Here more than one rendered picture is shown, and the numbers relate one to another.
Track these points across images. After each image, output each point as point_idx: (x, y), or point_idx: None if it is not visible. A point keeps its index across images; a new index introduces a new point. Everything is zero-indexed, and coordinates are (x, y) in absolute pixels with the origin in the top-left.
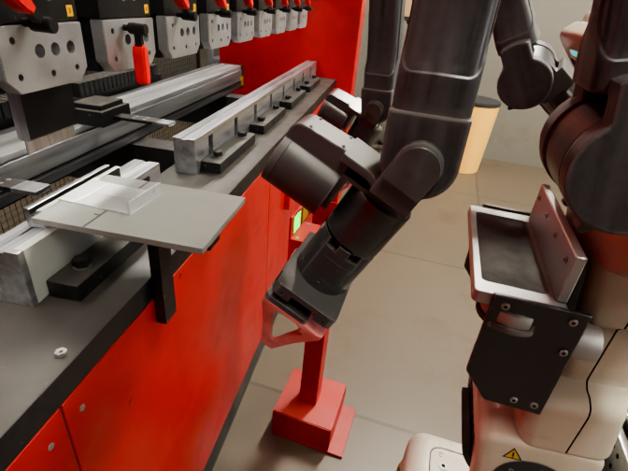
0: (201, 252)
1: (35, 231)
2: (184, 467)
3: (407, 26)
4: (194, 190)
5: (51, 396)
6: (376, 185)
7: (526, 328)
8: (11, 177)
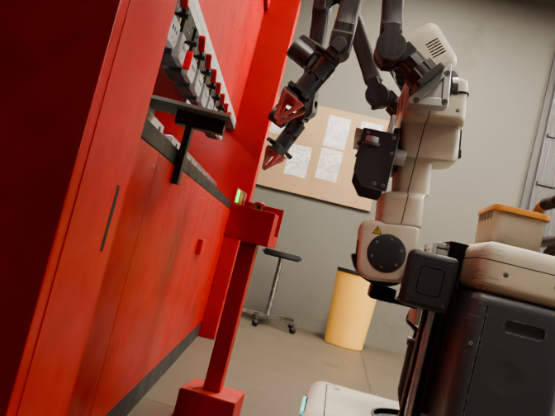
0: (230, 115)
1: None
2: (128, 351)
3: (337, 13)
4: None
5: (162, 141)
6: (327, 48)
7: (377, 142)
8: None
